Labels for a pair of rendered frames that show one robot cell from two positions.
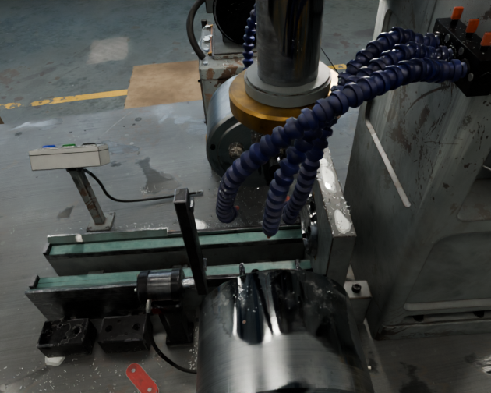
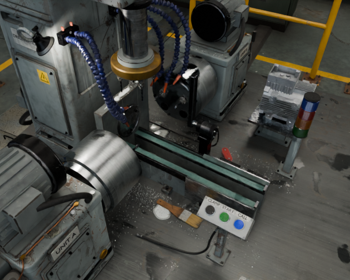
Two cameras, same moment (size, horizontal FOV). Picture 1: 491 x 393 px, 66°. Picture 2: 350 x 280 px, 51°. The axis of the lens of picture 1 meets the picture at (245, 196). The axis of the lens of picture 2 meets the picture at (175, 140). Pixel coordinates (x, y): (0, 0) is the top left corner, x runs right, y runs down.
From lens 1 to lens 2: 1.60 m
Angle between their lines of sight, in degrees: 87
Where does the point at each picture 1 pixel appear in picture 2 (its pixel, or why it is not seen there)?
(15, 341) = (283, 203)
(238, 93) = (155, 62)
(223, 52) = (71, 191)
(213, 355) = (206, 76)
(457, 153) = not seen: hidden behind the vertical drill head
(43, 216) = not seen: outside the picture
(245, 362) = (200, 65)
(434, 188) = not seen: hidden behind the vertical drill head
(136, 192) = (181, 268)
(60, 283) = (251, 182)
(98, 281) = (232, 173)
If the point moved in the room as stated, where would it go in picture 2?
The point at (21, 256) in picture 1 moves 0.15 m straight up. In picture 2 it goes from (279, 258) to (289, 236)
